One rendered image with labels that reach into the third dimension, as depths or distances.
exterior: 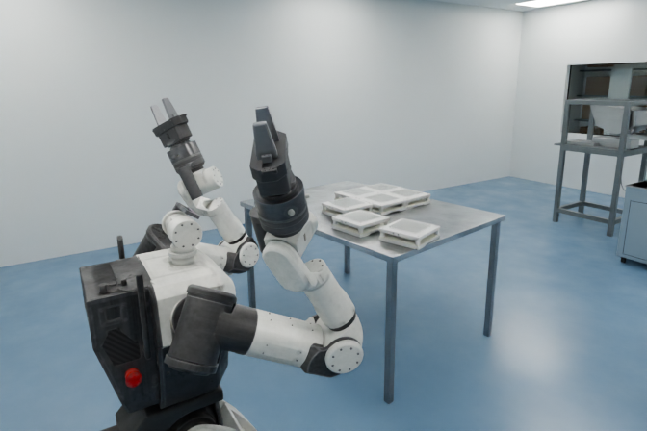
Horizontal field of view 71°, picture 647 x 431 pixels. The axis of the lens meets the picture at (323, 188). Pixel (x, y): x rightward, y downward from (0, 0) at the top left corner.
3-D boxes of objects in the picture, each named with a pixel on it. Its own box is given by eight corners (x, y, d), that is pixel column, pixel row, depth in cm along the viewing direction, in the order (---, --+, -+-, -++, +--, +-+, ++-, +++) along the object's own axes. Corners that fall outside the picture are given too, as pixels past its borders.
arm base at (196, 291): (230, 382, 82) (168, 370, 77) (211, 368, 93) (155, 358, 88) (252, 298, 86) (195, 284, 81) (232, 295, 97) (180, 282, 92)
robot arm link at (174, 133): (168, 125, 137) (186, 161, 139) (143, 133, 129) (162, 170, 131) (194, 110, 131) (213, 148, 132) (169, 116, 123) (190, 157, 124)
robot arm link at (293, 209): (236, 175, 67) (253, 234, 74) (299, 165, 67) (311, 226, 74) (244, 134, 78) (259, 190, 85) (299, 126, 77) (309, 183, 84)
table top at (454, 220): (240, 205, 337) (240, 201, 336) (347, 184, 406) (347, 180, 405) (393, 264, 225) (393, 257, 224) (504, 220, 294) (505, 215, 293)
